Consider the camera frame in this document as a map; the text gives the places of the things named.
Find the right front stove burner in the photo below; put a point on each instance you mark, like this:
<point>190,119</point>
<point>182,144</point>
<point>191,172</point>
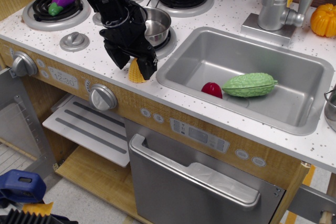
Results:
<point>166,47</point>

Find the blue clamp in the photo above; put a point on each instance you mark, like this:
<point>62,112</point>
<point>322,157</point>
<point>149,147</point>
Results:
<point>22,186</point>

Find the silver oven knob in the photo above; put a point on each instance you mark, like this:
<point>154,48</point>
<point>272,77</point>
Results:
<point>102,98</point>
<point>23,65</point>

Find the silver countertop knob front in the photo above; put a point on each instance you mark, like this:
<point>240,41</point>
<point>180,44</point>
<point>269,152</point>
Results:
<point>74,42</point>

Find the open oven door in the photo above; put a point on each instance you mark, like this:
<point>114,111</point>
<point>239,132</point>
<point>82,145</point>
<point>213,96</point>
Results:
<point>24,145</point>

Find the green toy bitter gourd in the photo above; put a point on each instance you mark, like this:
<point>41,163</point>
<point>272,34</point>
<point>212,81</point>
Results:
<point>250,85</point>

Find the silver oven knob left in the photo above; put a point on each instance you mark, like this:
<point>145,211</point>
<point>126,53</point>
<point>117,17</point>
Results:
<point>23,65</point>

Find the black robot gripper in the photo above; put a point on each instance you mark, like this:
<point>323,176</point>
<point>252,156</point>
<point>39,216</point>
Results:
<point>126,39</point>

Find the right back stove burner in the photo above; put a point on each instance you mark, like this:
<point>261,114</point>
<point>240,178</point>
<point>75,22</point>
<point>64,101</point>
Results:
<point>183,8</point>

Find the silver countertop knob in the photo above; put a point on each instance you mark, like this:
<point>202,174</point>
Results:
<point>74,42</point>
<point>97,19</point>

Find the yellow toy corn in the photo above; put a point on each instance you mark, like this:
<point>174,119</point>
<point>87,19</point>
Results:
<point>134,74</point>

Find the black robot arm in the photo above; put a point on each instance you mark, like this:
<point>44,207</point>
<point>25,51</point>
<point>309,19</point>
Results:
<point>114,11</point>

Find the silver dishwasher door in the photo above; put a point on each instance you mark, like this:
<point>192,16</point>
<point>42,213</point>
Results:
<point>174,183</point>

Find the silver countertop knob middle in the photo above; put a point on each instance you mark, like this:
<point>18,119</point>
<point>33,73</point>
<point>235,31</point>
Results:
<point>97,19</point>

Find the white oven rack shelf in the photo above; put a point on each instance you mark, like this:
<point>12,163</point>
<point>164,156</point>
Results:
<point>103,133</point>

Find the silver toy faucet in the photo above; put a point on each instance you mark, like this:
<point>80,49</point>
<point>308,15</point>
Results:
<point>276,22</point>

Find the steel pot at edge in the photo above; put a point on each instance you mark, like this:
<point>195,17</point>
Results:
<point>329,110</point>

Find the small steel pan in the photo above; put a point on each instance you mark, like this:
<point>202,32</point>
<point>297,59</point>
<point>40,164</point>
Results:
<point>157,23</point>

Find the silver oven knob right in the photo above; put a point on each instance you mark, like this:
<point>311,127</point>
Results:
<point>102,98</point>

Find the orange toy pumpkin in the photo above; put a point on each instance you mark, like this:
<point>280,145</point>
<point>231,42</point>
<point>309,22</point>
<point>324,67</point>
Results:
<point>322,20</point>

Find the left front stove burner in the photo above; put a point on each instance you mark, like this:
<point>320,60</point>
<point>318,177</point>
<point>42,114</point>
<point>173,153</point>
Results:
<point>35,15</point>

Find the stove burner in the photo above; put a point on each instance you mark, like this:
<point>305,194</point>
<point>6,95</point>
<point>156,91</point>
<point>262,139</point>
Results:
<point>183,8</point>
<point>166,47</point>
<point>35,15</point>

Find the red toy pepper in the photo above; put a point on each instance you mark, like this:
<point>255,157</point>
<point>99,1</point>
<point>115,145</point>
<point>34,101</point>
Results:
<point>212,89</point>

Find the purple toy eggplant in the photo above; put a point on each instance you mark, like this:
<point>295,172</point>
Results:
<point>57,6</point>

